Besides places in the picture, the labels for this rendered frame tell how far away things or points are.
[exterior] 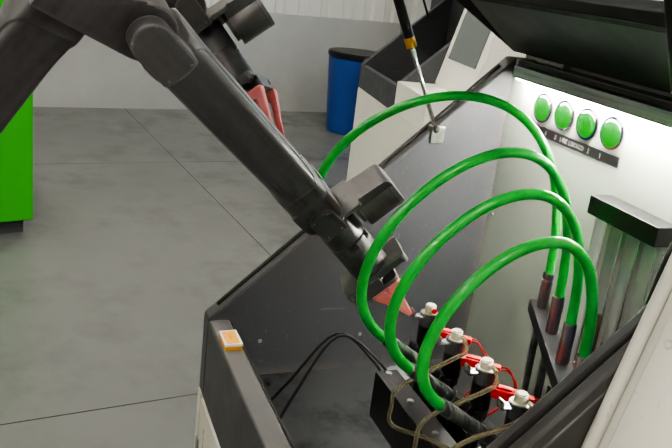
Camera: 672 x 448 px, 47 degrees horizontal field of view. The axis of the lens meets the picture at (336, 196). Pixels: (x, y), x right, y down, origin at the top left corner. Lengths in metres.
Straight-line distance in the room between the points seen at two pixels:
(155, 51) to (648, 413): 0.58
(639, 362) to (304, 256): 0.71
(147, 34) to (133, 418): 2.24
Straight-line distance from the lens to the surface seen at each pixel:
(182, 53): 0.72
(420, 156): 1.42
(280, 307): 1.42
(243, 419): 1.18
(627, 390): 0.86
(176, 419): 2.83
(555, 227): 1.21
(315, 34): 8.11
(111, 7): 0.70
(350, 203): 1.02
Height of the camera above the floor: 1.58
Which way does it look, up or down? 17 degrees down
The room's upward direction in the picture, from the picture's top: 7 degrees clockwise
